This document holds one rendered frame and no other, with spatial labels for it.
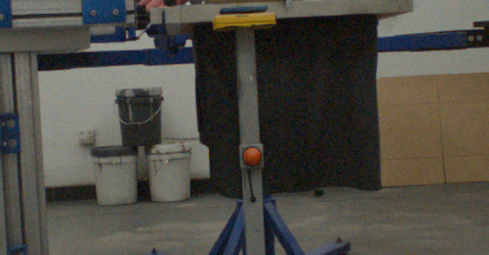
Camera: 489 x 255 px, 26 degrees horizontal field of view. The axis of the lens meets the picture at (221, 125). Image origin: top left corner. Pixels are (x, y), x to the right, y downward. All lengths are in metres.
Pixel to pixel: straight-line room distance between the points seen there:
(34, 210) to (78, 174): 4.86
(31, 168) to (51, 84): 4.87
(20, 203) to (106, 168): 4.46
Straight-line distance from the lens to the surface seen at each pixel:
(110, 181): 6.87
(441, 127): 7.33
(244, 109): 2.28
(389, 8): 2.52
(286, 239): 3.80
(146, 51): 3.68
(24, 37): 2.27
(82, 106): 7.23
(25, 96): 2.38
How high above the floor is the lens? 0.84
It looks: 3 degrees down
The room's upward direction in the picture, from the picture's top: 3 degrees counter-clockwise
